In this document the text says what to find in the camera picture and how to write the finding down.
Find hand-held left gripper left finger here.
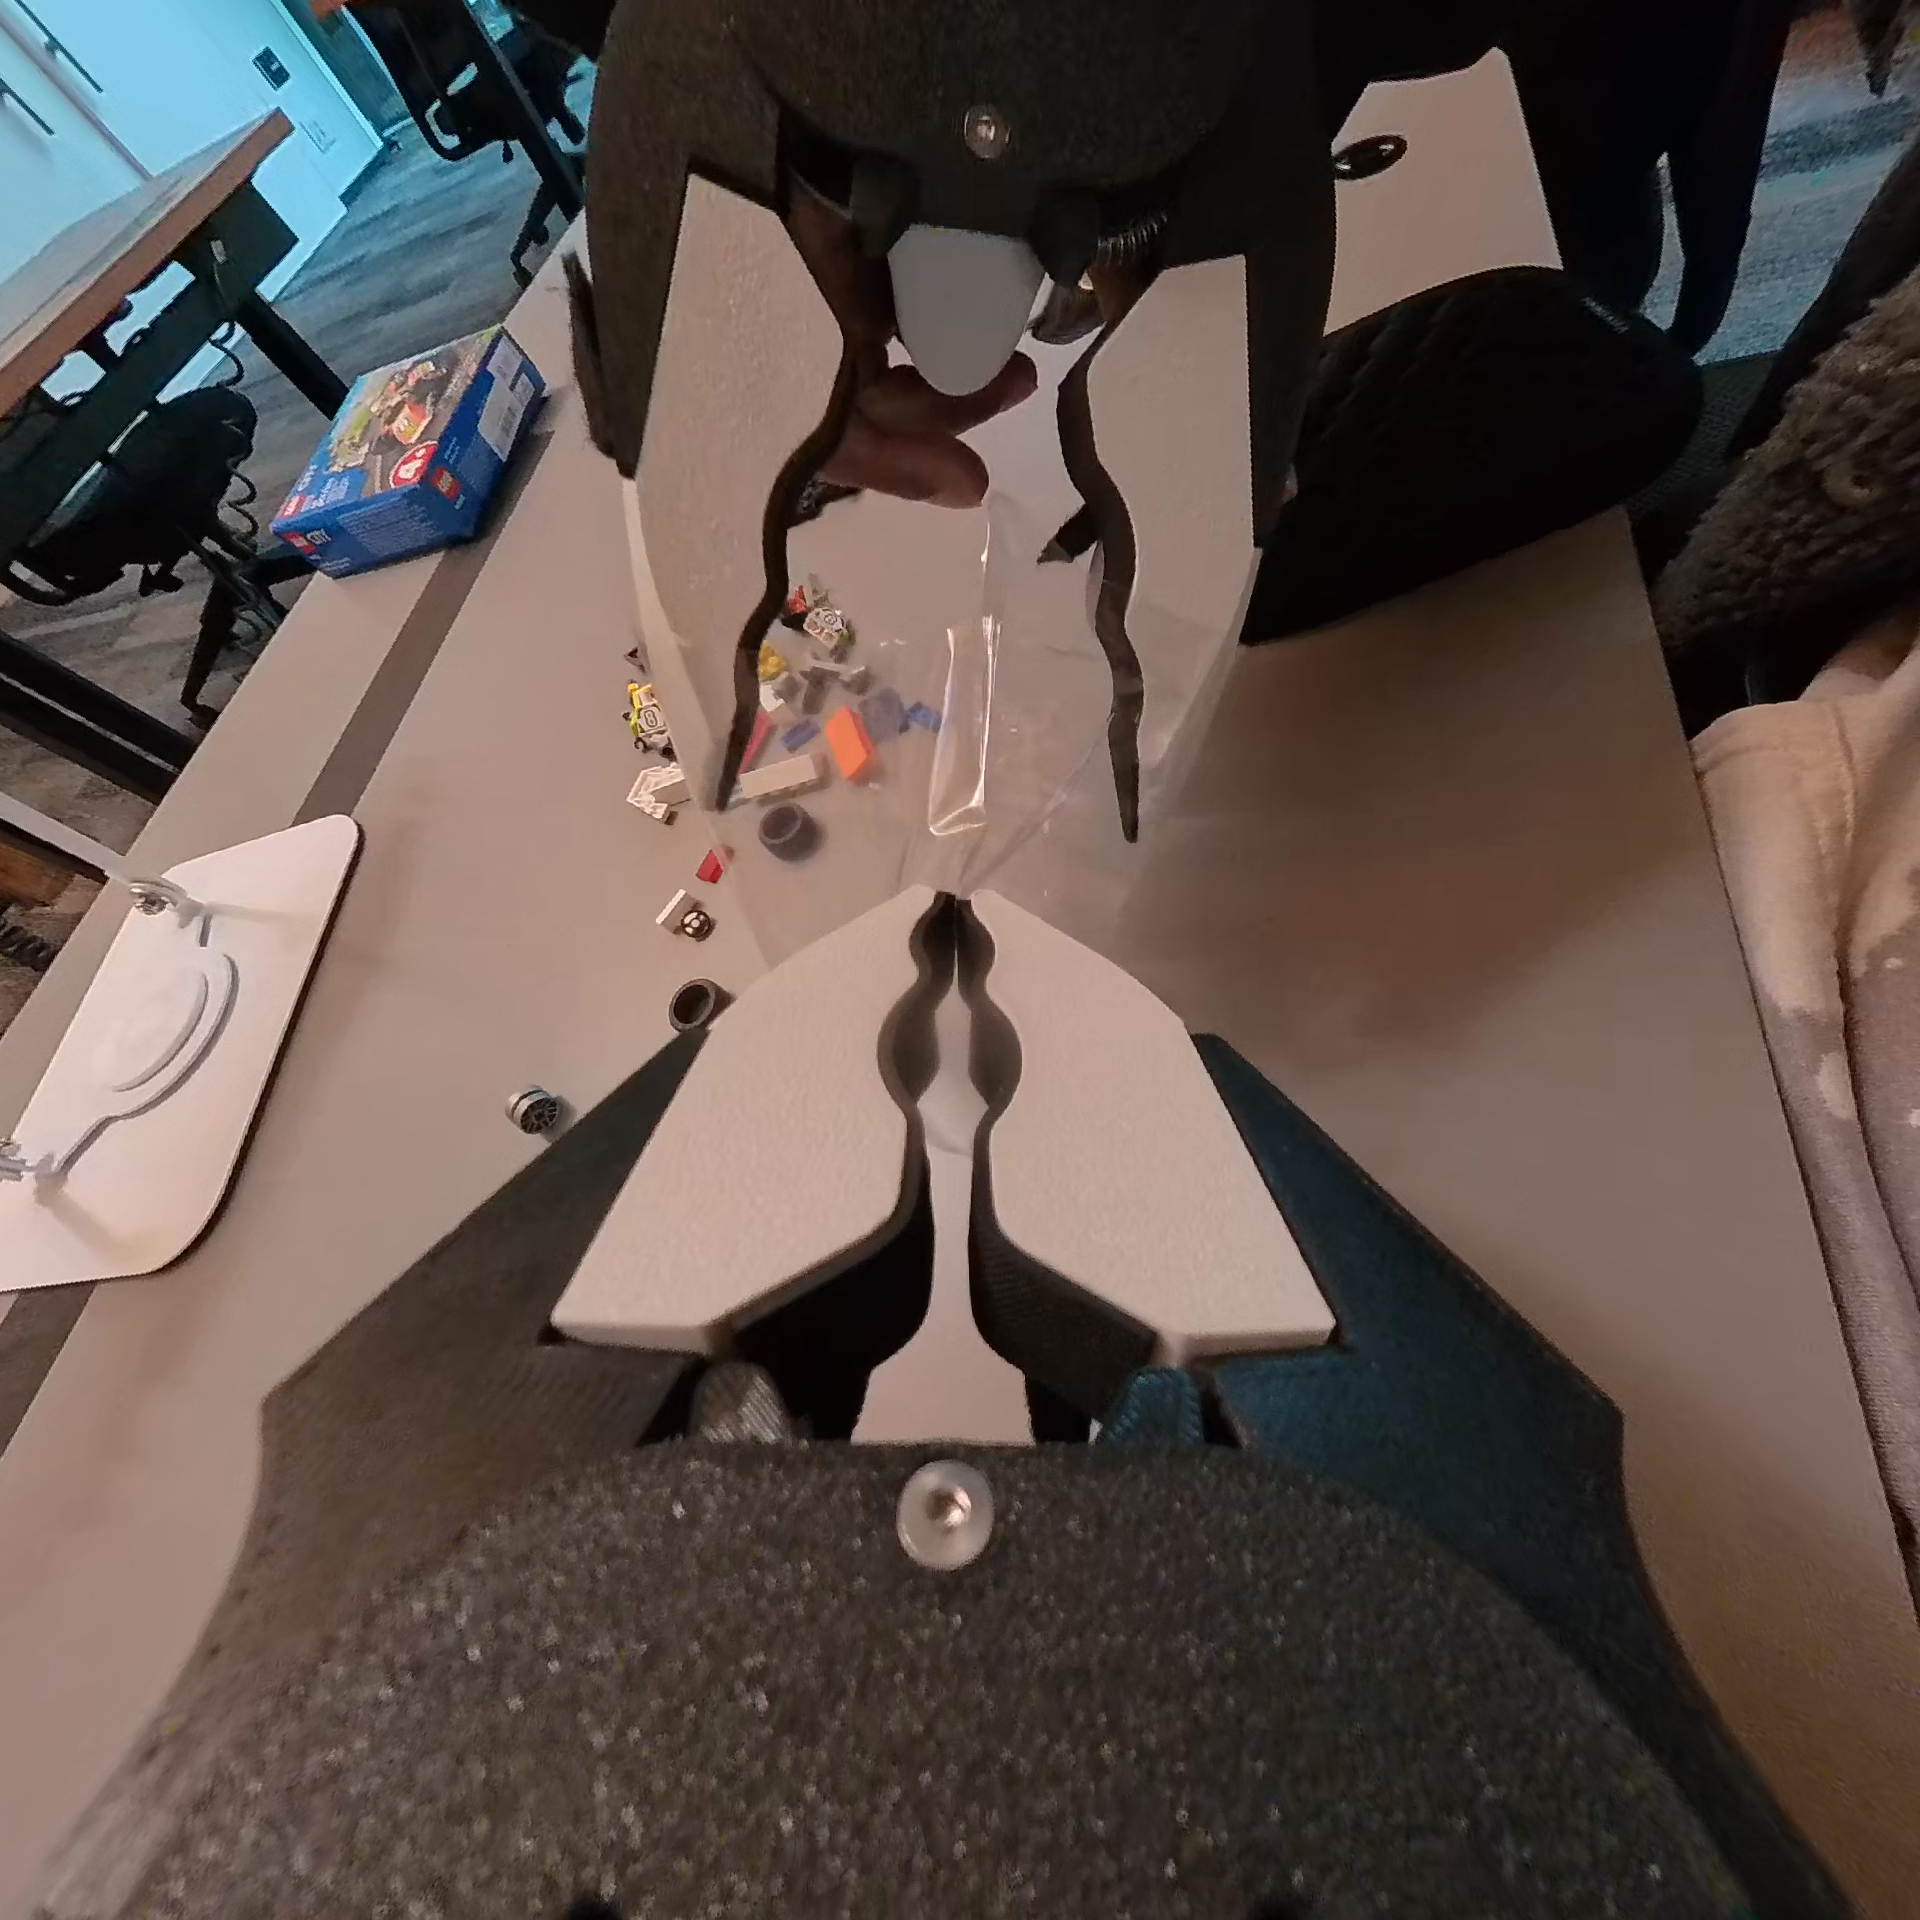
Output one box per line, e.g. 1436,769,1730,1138
548,888,945,1349

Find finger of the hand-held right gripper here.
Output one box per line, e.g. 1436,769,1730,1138
1053,248,1263,845
620,165,863,819

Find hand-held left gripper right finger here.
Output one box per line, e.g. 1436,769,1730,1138
950,890,1337,1365

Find clear plastic bag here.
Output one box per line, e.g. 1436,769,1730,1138
742,488,1149,969

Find pile of lego pieces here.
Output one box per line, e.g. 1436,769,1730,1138
617,570,950,827

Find blue lego set box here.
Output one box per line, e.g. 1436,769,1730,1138
269,322,546,579

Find black office chair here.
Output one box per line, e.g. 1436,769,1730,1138
352,0,594,289
0,386,288,723

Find white stand base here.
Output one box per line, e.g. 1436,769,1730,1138
0,814,360,1297

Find wooden desk black legs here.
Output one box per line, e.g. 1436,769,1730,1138
0,107,353,811

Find grey printed sweatshirt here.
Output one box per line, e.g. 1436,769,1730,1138
1690,616,1920,1561

